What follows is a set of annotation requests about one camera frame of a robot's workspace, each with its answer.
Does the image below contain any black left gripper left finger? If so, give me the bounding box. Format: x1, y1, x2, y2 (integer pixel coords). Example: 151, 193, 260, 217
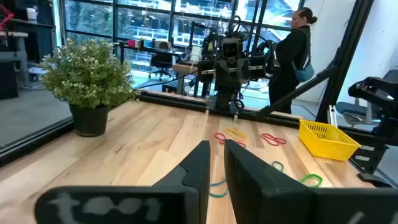
34, 139, 211, 224

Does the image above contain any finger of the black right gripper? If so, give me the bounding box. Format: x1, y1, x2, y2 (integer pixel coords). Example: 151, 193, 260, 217
248, 55, 266, 79
198, 59, 216, 84

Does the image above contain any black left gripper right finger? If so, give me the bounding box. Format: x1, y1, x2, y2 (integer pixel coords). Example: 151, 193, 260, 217
223, 139, 398, 224

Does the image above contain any green rubber band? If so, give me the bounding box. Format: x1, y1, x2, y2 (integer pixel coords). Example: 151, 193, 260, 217
299, 173, 323, 189

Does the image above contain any yellow rubber band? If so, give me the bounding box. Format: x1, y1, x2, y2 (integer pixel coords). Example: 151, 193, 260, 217
223, 127, 249, 142

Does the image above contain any red rubber band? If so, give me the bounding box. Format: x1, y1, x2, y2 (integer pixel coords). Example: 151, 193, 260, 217
213, 133, 247, 149
260, 133, 287, 146

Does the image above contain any light blue shoulder bag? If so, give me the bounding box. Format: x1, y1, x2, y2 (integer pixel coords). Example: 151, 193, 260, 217
290, 58, 315, 83

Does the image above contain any yellow plastic mesh bin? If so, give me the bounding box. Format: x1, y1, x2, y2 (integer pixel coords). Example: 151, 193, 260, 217
298, 119, 362, 162

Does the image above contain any person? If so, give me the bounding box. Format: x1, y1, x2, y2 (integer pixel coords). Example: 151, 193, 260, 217
267, 6, 318, 114

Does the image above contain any black office chair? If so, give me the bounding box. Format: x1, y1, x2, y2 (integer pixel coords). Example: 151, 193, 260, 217
147, 51, 175, 81

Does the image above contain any grey office chair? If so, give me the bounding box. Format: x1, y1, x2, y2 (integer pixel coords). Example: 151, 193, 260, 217
335, 70, 398, 127

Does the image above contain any black equipment stand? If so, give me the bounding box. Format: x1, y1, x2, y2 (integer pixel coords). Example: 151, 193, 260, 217
347, 76, 398, 189

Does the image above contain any artificial plant in black pot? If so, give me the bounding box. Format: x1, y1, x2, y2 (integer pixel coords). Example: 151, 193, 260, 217
37, 37, 140, 138

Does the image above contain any black shelving unit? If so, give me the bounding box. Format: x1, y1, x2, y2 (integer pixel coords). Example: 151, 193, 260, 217
0, 0, 58, 100

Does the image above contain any white wipes canister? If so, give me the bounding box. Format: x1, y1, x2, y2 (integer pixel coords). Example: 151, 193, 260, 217
26, 6, 38, 24

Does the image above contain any red desk lamp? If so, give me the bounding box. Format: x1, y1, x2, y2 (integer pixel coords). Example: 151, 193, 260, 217
0, 4, 15, 31

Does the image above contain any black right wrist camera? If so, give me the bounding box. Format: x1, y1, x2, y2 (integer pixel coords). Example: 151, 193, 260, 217
221, 37, 243, 59

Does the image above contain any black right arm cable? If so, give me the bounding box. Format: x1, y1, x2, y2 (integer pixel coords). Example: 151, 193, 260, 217
133, 70, 200, 91

